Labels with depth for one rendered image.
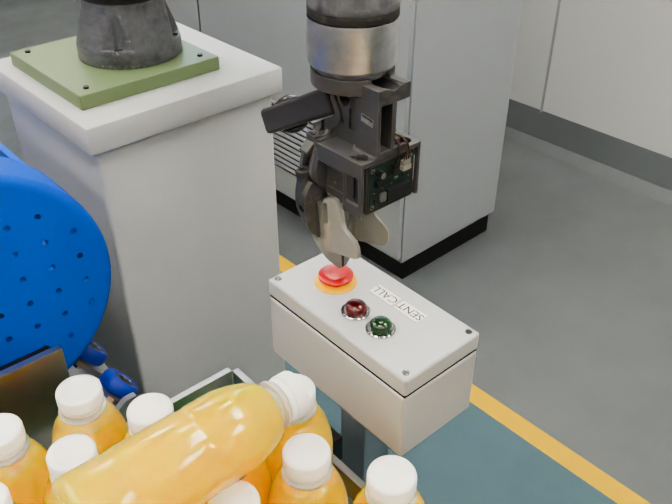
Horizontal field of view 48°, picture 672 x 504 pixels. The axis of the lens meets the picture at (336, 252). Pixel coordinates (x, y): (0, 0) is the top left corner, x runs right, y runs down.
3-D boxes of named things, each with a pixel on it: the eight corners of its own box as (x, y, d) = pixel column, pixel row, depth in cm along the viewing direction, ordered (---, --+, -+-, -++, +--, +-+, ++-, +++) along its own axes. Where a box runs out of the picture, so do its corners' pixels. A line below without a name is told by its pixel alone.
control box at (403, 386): (339, 313, 90) (340, 240, 84) (470, 407, 77) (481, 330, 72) (272, 351, 84) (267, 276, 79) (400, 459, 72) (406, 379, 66)
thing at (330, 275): (337, 266, 80) (337, 257, 80) (360, 282, 78) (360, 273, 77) (311, 280, 78) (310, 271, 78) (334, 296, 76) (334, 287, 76)
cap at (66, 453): (109, 456, 62) (105, 441, 61) (73, 490, 59) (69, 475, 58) (74, 438, 64) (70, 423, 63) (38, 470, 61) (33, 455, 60)
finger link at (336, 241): (349, 300, 72) (350, 216, 67) (309, 272, 76) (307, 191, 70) (373, 286, 74) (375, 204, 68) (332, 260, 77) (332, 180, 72)
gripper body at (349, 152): (357, 228, 65) (360, 95, 58) (294, 190, 71) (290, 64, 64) (419, 198, 69) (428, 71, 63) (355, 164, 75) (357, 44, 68)
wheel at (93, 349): (72, 327, 90) (61, 341, 90) (89, 346, 87) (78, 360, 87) (99, 339, 93) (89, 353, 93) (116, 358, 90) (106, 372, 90)
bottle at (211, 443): (44, 472, 49) (273, 345, 59) (39, 497, 55) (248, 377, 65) (99, 569, 47) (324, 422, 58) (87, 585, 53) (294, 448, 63)
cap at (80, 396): (108, 407, 66) (105, 392, 65) (62, 423, 65) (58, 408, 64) (97, 379, 69) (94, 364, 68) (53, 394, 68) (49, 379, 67)
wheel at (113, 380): (102, 360, 85) (90, 374, 85) (121, 381, 82) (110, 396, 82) (129, 372, 89) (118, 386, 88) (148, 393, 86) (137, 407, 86)
